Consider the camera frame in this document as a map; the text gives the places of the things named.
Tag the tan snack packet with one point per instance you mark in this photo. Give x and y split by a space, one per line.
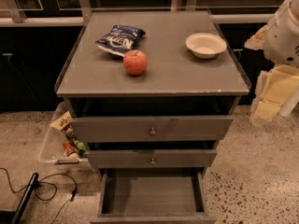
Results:
62 123

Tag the green snack packet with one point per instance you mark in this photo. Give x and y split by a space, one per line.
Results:
81 149

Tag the dark left cabinet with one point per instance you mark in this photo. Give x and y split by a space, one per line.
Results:
31 59

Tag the metal railing with glass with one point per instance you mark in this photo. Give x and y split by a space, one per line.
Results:
79 11

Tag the white paper bowl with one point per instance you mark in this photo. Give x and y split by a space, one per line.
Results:
205 46

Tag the red apple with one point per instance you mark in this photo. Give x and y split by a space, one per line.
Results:
135 62

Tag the grey middle drawer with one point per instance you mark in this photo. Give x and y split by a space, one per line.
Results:
157 158

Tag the grey top drawer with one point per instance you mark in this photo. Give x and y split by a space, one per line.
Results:
150 129

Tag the clear plastic bin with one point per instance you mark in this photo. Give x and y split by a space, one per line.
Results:
52 150

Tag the white cylindrical post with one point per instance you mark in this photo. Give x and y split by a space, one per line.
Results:
289 106

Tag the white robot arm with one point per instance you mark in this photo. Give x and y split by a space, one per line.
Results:
279 38

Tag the red snack packet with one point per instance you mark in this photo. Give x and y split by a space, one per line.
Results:
69 149

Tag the grey drawer cabinet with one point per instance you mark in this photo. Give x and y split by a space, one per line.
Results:
176 83

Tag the grey bottom drawer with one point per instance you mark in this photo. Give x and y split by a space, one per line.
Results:
152 196

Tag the black floor stand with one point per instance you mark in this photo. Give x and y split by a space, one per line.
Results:
14 217

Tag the blue chip bag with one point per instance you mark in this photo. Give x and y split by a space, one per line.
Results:
120 39

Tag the grey drawer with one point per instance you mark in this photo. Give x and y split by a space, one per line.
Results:
150 129
157 158
152 196

